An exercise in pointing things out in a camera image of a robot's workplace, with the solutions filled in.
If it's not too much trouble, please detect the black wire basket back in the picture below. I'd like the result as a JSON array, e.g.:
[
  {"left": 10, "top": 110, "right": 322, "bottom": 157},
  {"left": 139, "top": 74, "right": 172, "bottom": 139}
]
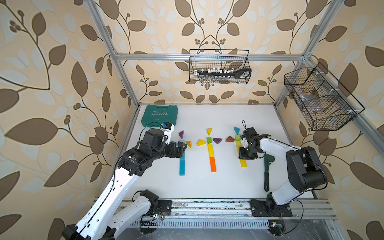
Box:
[{"left": 187, "top": 49, "right": 252, "bottom": 86}]

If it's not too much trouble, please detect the long yellow block diagonal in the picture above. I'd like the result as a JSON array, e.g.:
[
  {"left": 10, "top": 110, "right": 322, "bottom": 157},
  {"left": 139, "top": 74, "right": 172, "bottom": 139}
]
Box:
[{"left": 208, "top": 144, "right": 215, "bottom": 158}]

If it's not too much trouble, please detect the black wire basket right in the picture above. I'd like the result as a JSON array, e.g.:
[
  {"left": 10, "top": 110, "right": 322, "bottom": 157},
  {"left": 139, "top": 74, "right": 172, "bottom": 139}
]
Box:
[{"left": 284, "top": 63, "right": 365, "bottom": 131}]

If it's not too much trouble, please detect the yellow small block bottom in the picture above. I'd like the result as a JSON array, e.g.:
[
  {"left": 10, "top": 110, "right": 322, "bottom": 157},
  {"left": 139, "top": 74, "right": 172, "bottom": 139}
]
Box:
[{"left": 207, "top": 128, "right": 213, "bottom": 136}]

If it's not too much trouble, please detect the teal wedge block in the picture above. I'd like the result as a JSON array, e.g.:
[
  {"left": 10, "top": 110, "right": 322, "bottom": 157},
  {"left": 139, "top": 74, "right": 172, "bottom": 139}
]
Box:
[{"left": 234, "top": 127, "right": 240, "bottom": 135}]

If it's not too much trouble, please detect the green handled tool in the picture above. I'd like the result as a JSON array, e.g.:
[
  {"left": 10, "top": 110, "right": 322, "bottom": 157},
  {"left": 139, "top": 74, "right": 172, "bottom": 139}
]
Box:
[{"left": 264, "top": 154, "right": 275, "bottom": 192}]

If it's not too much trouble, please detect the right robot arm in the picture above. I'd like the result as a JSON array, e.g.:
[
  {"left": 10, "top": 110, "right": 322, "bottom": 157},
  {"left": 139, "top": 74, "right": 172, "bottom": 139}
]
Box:
[{"left": 239, "top": 128, "right": 328, "bottom": 210}]

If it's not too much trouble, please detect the socket bit holder strip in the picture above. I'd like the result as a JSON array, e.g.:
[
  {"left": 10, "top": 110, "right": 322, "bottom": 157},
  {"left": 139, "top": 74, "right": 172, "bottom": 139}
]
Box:
[{"left": 192, "top": 69, "right": 252, "bottom": 80}]

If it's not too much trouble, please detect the dark purple triangle block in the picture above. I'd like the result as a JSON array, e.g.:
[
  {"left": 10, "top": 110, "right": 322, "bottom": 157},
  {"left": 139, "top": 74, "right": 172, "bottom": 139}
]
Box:
[{"left": 213, "top": 138, "right": 222, "bottom": 145}]

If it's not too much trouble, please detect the orange rectangular block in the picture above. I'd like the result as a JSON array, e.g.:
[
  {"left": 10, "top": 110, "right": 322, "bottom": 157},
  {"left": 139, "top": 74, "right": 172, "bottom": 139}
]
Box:
[{"left": 210, "top": 157, "right": 217, "bottom": 173}]

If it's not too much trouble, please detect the clear plastic bag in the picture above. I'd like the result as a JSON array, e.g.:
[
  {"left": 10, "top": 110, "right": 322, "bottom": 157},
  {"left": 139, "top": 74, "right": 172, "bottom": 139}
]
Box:
[{"left": 295, "top": 88, "right": 322, "bottom": 112}]

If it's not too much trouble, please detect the yellow small block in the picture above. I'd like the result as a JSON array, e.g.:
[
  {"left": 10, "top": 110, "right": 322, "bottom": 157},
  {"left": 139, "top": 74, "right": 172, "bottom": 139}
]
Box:
[
  {"left": 197, "top": 140, "right": 207, "bottom": 147},
  {"left": 207, "top": 128, "right": 213, "bottom": 136}
]

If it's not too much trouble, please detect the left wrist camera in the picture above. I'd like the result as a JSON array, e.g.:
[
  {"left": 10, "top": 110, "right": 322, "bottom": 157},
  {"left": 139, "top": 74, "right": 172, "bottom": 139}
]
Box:
[{"left": 163, "top": 122, "right": 175, "bottom": 145}]

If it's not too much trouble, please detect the green plastic tool case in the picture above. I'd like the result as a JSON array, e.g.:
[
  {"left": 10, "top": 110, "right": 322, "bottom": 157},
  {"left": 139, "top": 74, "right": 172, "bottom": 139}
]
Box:
[{"left": 141, "top": 105, "right": 178, "bottom": 127}]

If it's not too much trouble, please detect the brown house-shaped block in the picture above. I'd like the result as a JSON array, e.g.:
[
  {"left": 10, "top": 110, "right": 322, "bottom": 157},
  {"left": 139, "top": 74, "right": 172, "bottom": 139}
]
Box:
[{"left": 226, "top": 136, "right": 235, "bottom": 142}]

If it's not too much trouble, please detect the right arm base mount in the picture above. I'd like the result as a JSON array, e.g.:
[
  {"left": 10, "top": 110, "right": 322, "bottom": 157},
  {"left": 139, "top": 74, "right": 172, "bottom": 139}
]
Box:
[{"left": 250, "top": 193, "right": 293, "bottom": 218}]

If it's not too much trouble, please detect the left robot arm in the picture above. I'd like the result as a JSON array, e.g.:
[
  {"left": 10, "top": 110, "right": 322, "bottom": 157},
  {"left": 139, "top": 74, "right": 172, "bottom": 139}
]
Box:
[{"left": 62, "top": 122, "right": 187, "bottom": 240}]

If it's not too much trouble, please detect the aluminium rail front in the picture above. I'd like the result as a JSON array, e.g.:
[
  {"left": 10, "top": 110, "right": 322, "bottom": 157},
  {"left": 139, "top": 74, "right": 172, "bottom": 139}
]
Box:
[{"left": 87, "top": 197, "right": 337, "bottom": 220}]

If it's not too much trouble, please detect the yellow long block bottom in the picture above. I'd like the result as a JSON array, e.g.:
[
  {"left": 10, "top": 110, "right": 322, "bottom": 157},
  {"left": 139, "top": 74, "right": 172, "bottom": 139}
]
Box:
[{"left": 240, "top": 160, "right": 247, "bottom": 168}]

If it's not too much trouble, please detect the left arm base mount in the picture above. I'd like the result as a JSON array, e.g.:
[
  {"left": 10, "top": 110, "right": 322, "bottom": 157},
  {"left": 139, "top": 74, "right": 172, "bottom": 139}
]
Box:
[{"left": 139, "top": 190, "right": 172, "bottom": 225}]

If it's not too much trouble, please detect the black wire basket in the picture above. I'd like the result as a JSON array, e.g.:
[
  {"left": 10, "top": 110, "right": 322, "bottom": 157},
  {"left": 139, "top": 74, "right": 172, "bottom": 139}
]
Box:
[
  {"left": 284, "top": 63, "right": 365, "bottom": 131},
  {"left": 187, "top": 49, "right": 252, "bottom": 86}
]

